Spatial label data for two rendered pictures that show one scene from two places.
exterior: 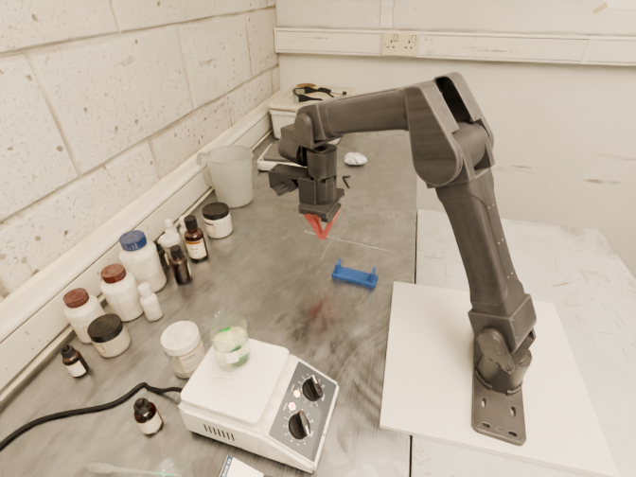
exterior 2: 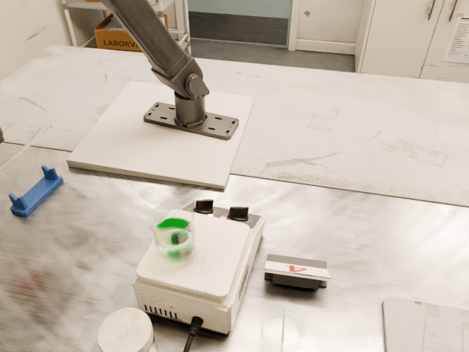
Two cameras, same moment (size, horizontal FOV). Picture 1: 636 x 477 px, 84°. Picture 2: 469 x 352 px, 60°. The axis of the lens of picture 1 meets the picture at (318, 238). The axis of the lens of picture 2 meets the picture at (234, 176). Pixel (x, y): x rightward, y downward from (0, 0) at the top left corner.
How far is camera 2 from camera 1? 52 cm
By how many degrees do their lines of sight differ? 68
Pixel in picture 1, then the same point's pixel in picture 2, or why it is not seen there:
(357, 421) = (218, 202)
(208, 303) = not seen: outside the picture
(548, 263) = (79, 76)
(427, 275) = (62, 141)
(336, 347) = (139, 214)
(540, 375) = not seen: hidden behind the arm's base
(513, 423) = (226, 120)
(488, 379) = (198, 117)
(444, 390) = (197, 147)
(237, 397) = (225, 243)
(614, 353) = not seen: hidden behind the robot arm
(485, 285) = (169, 49)
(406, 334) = (139, 160)
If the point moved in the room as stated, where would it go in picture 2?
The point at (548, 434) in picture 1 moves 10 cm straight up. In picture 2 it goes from (232, 112) to (231, 70)
